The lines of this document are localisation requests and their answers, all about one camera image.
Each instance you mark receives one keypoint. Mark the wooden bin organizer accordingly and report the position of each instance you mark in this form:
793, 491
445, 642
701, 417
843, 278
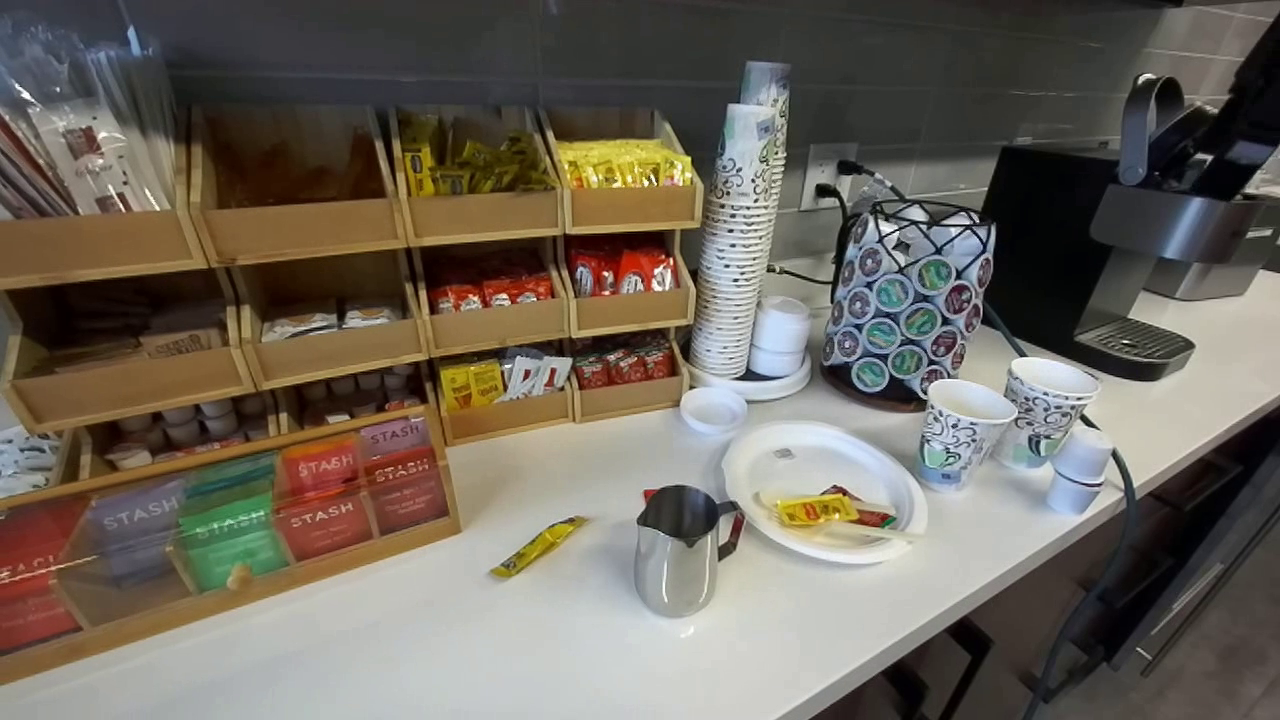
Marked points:
500, 215
330, 235

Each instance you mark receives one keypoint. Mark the printed paper cup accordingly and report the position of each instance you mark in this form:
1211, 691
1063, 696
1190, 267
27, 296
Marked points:
1045, 415
955, 440

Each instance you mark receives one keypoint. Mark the white styrofoam plate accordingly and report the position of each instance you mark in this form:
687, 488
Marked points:
810, 465

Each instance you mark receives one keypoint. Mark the row of orange tea bags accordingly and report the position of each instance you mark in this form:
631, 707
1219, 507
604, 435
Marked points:
322, 515

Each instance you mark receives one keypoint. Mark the black coffee machine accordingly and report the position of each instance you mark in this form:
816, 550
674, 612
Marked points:
1040, 240

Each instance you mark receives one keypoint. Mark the long yellow sachet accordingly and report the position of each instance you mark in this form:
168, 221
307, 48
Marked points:
538, 547

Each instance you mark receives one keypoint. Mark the stack of small white cups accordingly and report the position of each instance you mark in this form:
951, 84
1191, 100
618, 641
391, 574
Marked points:
1078, 470

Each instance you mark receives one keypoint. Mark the heap of yellow white packets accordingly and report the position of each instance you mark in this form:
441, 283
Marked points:
500, 380

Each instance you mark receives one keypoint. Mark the stack of printed paper cups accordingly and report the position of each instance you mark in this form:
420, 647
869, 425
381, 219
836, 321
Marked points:
770, 90
735, 260

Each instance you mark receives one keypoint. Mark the row of purple tea bags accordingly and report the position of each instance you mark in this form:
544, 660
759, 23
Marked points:
135, 520

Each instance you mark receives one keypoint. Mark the white round tray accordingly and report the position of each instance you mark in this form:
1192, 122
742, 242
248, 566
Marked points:
780, 385

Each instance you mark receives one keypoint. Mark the heap of coffee pods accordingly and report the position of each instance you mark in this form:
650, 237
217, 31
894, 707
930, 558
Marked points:
895, 315

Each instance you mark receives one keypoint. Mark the wooden tea box clear lid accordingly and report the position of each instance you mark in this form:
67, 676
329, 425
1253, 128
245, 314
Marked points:
250, 590

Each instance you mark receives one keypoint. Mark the row of pink tea bags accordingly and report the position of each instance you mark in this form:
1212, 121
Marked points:
405, 490

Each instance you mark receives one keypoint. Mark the heap of red orange packets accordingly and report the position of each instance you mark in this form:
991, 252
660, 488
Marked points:
490, 292

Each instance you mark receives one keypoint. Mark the steel milk pitcher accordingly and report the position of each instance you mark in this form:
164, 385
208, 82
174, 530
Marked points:
675, 560

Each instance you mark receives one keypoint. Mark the black metal frame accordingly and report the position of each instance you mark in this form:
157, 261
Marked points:
965, 660

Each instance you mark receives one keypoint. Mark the white cup lid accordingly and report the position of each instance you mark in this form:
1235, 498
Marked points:
713, 410

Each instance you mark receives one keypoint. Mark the clear bag of stir sticks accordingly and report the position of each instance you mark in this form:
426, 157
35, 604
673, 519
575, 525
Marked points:
95, 130

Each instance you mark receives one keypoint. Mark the stack of white lids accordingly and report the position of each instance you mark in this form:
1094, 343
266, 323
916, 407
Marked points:
780, 335

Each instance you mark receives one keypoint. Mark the heap of brown packets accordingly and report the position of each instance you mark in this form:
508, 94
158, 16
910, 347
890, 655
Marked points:
180, 338

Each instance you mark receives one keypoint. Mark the row of red tea bags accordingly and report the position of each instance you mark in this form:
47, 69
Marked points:
35, 590

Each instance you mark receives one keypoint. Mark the row of green tea bags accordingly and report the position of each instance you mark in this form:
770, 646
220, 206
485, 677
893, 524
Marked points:
230, 535

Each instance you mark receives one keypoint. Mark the heap of creamer cups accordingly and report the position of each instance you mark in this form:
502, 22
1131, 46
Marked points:
365, 390
185, 428

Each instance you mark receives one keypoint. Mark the white wall socket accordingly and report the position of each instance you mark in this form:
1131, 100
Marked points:
825, 170

